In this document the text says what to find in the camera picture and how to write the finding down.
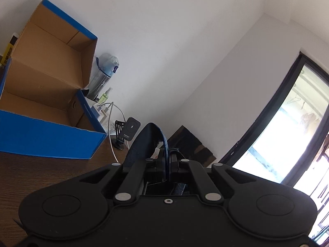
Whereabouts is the yellow and black book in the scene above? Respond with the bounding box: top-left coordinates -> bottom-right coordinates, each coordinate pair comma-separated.
0,32 -> 19,66

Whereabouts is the white charging cable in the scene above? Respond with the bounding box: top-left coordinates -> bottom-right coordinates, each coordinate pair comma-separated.
98,101 -> 127,164

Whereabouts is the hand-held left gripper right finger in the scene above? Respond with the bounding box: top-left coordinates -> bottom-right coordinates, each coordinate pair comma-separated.
170,154 -> 261,204

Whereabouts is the blue cardboard box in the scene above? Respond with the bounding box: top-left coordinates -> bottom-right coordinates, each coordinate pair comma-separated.
0,0 -> 108,160

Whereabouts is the patterned brocade cloth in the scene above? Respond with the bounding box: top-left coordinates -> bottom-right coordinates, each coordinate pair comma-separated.
124,122 -> 190,196

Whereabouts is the grey blue-capped water bottle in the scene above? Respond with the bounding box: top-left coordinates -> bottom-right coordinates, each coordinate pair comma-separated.
87,53 -> 120,101

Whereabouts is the small green spray bottle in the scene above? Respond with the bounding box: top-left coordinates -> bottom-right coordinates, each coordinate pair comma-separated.
99,87 -> 114,104

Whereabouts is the white power strip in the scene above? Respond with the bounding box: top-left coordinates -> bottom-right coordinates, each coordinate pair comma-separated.
89,100 -> 115,135

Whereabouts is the black phone charger stand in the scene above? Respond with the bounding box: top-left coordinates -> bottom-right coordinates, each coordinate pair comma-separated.
115,117 -> 141,150

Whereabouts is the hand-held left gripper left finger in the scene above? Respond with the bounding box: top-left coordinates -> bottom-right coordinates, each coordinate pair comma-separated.
76,156 -> 167,204

